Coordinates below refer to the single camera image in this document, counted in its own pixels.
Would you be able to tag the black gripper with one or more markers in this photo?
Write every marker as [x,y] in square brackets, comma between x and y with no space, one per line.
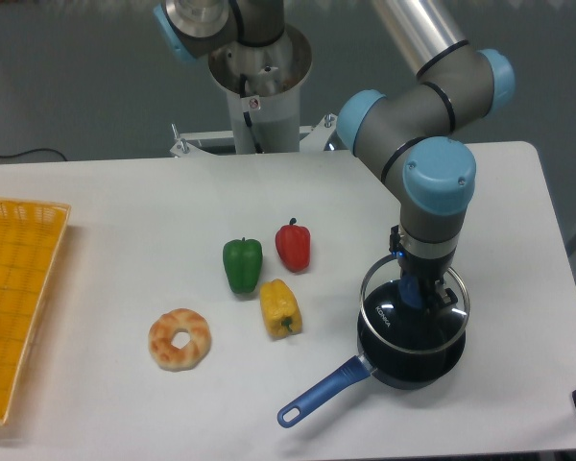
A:
[420,260]

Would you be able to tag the glass lid blue knob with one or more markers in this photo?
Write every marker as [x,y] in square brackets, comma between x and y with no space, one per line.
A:
[385,323]

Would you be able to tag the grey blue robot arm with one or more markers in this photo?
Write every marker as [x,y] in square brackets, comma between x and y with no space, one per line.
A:
[405,142]

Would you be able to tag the red bell pepper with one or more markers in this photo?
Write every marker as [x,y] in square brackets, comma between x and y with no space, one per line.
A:
[293,245]

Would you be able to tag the yellow bell pepper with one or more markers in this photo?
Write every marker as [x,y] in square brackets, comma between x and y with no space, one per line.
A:
[280,309]

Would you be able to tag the green bell pepper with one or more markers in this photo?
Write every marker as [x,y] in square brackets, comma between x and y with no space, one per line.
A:
[242,259]

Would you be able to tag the yellow woven basket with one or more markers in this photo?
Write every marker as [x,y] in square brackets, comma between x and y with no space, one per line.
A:
[30,237]

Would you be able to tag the black saucepan blue handle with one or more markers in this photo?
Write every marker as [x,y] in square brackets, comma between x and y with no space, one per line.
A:
[396,369]

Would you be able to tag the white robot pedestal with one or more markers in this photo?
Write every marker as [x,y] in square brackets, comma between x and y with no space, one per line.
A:
[262,86]

